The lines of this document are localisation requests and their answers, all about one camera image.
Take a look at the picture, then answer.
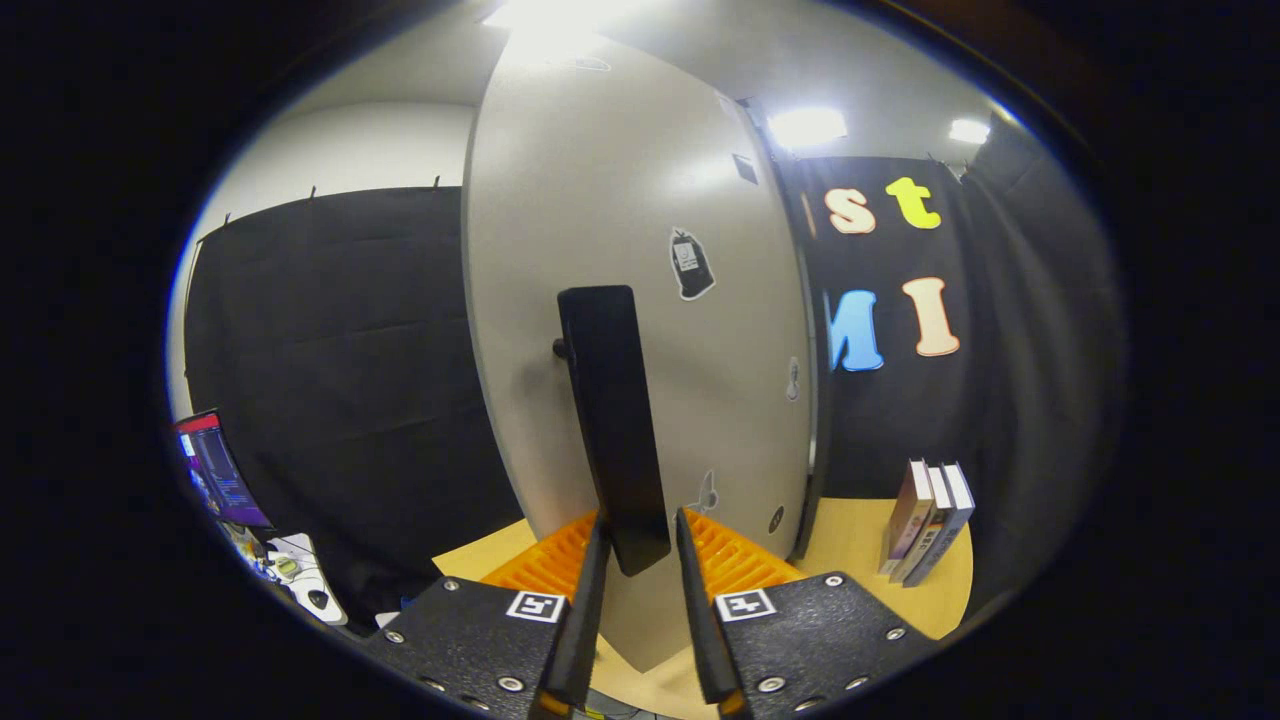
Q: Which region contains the small ceiling light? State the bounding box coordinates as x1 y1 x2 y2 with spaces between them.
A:
766 106 849 151

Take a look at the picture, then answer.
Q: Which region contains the white plastic object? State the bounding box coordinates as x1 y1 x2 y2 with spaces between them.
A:
262 533 349 627

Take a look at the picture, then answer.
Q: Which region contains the computer monitor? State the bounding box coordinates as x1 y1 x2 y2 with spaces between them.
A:
173 408 273 529

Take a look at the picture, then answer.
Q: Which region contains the large ceiling light panel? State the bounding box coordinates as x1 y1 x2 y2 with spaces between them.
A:
480 0 641 41

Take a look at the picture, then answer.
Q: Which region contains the book with pink cover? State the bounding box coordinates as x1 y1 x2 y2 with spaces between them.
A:
880 458 936 579

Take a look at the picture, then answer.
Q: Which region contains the black door handle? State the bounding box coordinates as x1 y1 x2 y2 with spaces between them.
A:
553 285 673 578

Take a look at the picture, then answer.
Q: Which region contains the black backdrop cloth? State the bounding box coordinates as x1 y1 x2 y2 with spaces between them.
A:
183 185 526 626
780 110 1126 611

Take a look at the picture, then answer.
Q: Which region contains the book with grey cover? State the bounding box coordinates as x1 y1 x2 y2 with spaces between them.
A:
893 465 956 584

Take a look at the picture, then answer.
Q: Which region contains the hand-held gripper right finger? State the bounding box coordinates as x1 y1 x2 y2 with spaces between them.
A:
675 507 941 720

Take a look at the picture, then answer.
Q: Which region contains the book with dark blue cover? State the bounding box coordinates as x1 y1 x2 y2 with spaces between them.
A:
905 462 976 588

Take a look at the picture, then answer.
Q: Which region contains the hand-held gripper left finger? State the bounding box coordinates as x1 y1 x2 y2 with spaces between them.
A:
345 510 613 720

